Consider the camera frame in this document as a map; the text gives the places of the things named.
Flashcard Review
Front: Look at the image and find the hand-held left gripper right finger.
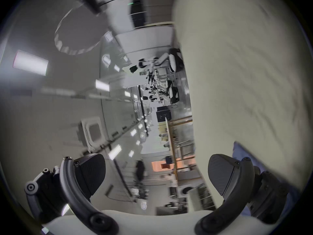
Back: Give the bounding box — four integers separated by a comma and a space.
194, 154, 289, 235

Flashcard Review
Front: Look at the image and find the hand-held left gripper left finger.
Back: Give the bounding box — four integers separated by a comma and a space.
24, 153, 119, 235

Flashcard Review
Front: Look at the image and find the blue garment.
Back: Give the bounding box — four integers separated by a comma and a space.
232, 141, 302, 217

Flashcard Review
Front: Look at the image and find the white washing machine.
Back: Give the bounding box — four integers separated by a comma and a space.
178, 186, 196, 197

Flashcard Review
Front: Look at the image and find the white robot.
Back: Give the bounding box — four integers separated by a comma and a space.
130, 48, 183, 75
147, 80, 181, 105

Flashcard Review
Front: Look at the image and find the bed with beige sheet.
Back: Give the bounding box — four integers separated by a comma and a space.
171, 0, 311, 206

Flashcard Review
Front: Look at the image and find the wooden frame table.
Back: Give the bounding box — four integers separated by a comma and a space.
165, 115, 196, 180

